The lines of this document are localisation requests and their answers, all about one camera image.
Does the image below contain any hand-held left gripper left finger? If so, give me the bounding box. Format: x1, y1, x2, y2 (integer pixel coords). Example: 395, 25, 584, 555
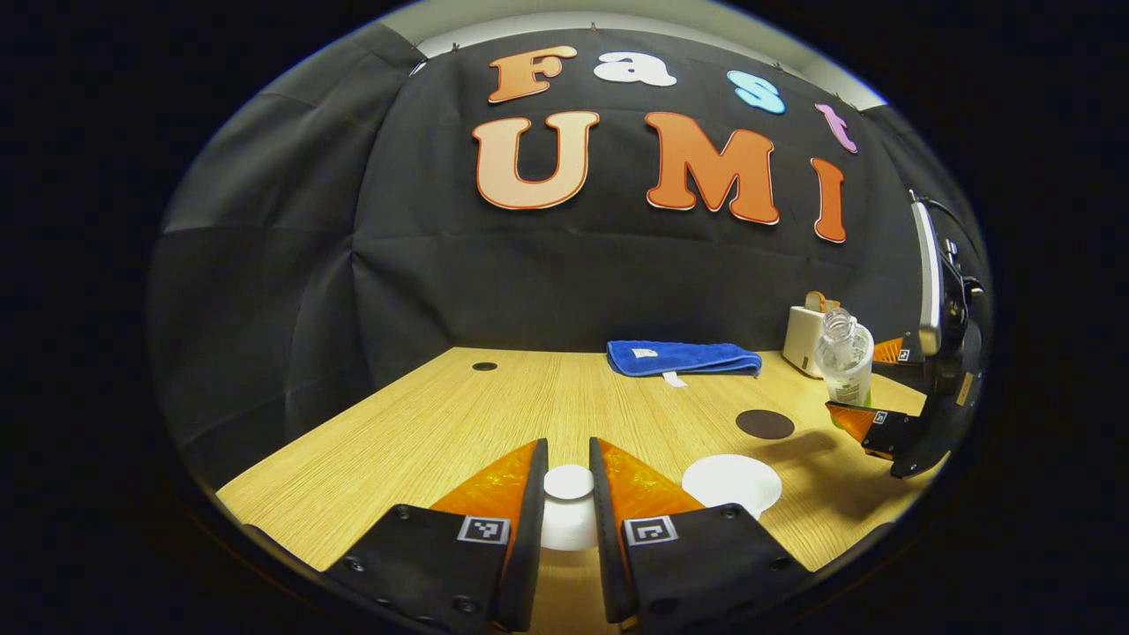
322, 437, 550, 634

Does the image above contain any black backdrop cloth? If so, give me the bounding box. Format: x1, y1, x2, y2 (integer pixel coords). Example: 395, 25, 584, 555
146, 22, 993, 490

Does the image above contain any blue towel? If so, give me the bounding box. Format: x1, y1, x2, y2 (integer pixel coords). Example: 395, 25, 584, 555
606, 340, 763, 388

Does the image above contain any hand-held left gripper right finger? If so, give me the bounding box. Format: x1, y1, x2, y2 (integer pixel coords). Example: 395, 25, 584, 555
589, 437, 817, 634

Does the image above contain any clear water bottle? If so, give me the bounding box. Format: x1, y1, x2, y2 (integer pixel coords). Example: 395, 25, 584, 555
813, 308, 875, 408

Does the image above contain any white teacup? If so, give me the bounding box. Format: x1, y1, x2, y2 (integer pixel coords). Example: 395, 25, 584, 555
682, 454, 783, 521

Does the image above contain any white toaster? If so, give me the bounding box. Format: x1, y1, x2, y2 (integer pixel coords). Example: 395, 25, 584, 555
783, 304, 830, 378

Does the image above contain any dark round coaster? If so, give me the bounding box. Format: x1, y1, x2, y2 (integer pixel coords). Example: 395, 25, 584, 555
736, 409, 796, 441

